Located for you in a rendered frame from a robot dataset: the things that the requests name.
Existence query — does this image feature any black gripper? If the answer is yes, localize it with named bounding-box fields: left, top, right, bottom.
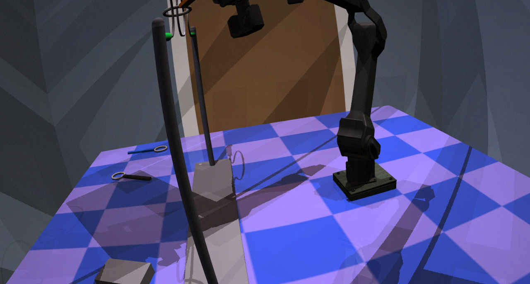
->
left=217, top=0, right=264, bottom=38

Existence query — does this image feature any black bar handle with beige loop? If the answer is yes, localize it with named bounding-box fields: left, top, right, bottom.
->
left=112, top=172, right=152, bottom=181

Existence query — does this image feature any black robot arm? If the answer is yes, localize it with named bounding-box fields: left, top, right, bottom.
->
left=326, top=0, right=387, bottom=186

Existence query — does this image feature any grey loop with orange handle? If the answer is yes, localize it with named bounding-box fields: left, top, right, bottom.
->
left=162, top=0, right=195, bottom=17

